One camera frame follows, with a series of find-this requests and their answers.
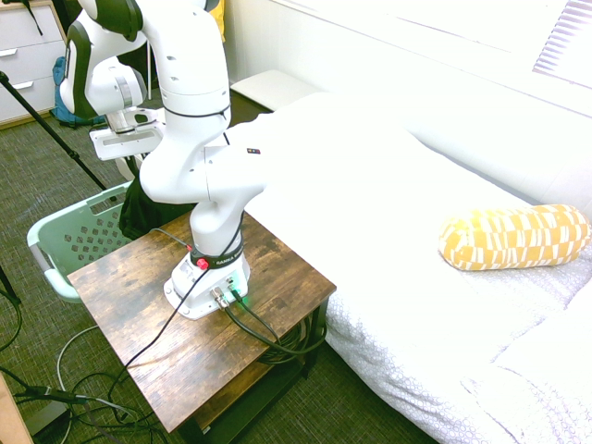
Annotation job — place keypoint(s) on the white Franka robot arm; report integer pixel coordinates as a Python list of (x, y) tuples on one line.
[(194, 139)]

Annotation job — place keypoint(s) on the white quilted bed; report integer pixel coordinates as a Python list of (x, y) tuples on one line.
[(439, 300)]

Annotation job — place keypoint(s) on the black tripod leg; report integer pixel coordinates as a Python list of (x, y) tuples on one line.
[(8, 287), (51, 134)]

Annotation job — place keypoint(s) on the white cushioned ottoman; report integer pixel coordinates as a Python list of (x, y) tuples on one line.
[(125, 167)]

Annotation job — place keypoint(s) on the light wooden furniture edge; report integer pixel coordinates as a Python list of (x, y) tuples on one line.
[(13, 411)]

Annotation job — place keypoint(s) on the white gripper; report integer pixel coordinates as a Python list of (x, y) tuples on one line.
[(125, 141)]

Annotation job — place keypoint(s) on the red emergency stop button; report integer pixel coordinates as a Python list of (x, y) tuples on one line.
[(202, 263)]

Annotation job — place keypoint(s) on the black clothing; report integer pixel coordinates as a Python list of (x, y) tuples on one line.
[(143, 213)]

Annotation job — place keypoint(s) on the white drawer dresser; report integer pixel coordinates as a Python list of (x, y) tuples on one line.
[(28, 55)]

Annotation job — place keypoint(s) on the blue backpack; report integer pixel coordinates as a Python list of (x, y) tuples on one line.
[(59, 92)]

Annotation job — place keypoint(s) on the white cushioned bench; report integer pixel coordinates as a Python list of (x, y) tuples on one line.
[(273, 88)]

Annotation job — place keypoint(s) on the rustic wooden side table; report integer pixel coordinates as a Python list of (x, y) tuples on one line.
[(194, 333)]

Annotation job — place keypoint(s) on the mint green laundry basket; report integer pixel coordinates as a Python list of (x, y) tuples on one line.
[(74, 231)]

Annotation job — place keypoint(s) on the yellow hanging item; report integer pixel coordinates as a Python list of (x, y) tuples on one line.
[(221, 18)]

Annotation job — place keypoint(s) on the window blinds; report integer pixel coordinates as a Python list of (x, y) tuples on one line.
[(562, 41)]

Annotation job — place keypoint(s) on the yellow white patterned bolster pillow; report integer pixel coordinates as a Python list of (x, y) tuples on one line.
[(513, 237)]

